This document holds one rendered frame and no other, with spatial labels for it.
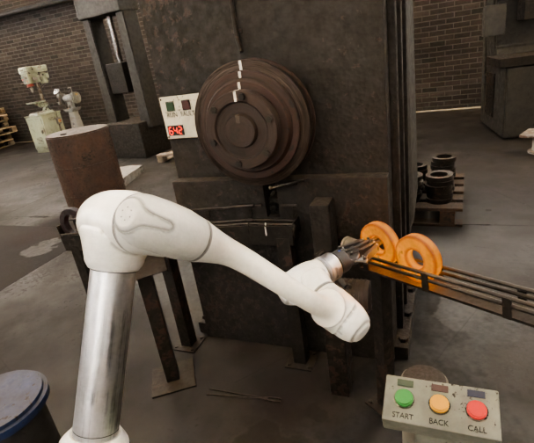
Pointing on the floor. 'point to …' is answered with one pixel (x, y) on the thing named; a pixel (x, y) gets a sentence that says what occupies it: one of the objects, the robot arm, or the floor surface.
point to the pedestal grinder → (71, 107)
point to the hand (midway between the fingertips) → (379, 239)
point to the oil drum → (84, 162)
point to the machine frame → (374, 141)
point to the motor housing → (339, 362)
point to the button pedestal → (453, 427)
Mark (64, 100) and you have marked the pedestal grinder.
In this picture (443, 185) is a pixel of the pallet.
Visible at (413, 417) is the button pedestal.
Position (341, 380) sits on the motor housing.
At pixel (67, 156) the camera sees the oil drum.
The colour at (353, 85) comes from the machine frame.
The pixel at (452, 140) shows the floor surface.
